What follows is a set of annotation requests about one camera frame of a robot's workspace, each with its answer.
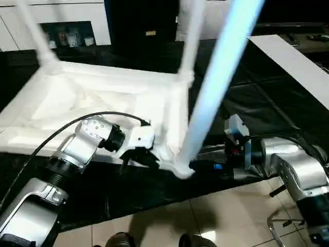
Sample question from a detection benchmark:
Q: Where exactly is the black robot right foot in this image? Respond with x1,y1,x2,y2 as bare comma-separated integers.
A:
179,233,214,247

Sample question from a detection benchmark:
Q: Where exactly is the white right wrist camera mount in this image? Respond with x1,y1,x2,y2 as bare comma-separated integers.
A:
223,114,253,171

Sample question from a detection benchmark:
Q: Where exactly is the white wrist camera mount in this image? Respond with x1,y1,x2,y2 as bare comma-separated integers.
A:
223,114,253,171
118,125,156,161

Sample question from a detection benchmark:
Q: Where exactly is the dark low tv bench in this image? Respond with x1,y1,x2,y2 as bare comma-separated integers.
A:
280,27,329,70

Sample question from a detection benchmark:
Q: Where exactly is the black television with red logo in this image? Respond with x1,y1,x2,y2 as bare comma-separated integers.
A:
257,22,329,28

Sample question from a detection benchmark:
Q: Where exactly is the silver metal stand frame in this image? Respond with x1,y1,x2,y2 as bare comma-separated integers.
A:
266,213,307,247

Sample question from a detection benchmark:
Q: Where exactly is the white sideboard cabinet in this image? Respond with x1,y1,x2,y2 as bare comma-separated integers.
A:
0,0,112,52

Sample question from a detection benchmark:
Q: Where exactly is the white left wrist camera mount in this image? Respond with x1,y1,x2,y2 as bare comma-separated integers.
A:
118,125,156,161

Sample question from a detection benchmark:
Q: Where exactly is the black floor stand foot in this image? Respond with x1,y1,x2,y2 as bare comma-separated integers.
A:
269,185,286,198

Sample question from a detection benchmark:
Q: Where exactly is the black sofa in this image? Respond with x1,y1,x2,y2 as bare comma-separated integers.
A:
104,0,329,70

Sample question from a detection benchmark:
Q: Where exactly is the black work mat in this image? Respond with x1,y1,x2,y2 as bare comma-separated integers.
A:
0,38,329,231

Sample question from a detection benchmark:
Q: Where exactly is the white plastic table top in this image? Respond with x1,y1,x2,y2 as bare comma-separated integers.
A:
0,61,196,181

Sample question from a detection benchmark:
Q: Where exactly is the white flat board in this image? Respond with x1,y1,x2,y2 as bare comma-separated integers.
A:
247,34,329,107

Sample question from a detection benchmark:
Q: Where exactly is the white plastic table leg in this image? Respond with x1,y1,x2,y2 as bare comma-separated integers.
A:
15,0,63,76
176,0,207,78
177,0,267,178

